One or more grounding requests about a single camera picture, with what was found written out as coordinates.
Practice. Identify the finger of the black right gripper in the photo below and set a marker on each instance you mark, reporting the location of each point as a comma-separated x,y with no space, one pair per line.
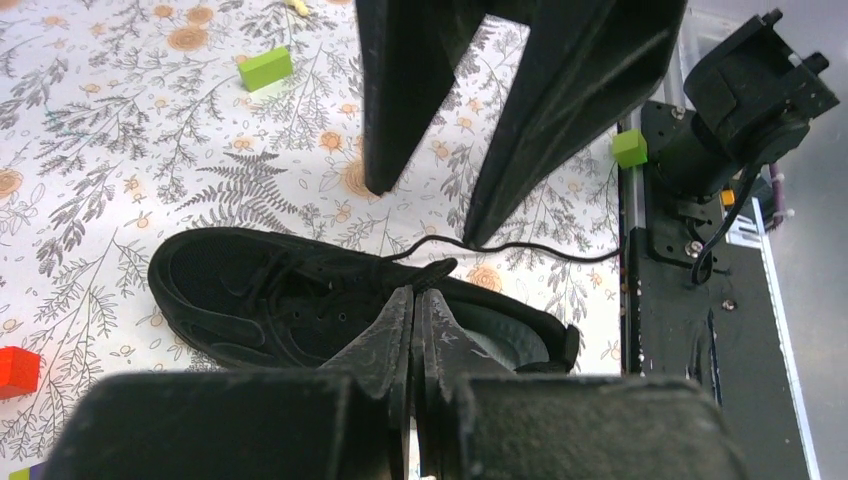
585,65
410,49

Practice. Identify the floral patterned table mat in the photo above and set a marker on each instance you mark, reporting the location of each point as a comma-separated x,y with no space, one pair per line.
125,122

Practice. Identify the black shoelace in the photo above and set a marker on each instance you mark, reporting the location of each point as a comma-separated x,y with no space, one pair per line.
484,279

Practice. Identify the multicolour toy brick stack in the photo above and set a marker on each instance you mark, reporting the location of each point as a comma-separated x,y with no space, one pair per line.
33,472

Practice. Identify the small green cube on base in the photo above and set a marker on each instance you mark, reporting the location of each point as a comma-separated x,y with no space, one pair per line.
629,149

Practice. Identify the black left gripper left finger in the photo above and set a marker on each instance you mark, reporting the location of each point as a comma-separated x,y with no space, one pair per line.
348,419

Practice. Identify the black sneaker shoe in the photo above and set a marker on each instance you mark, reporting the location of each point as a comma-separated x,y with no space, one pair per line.
249,298

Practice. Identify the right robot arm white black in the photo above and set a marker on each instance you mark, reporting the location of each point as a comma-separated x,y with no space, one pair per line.
740,88

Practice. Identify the green rectangular block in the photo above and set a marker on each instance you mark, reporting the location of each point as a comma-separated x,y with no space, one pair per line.
265,69

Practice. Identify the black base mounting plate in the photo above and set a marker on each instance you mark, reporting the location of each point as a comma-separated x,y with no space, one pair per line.
701,300

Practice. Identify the small red cube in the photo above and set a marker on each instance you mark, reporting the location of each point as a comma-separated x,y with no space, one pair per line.
19,372

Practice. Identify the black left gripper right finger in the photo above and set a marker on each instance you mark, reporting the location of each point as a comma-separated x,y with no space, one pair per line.
477,419

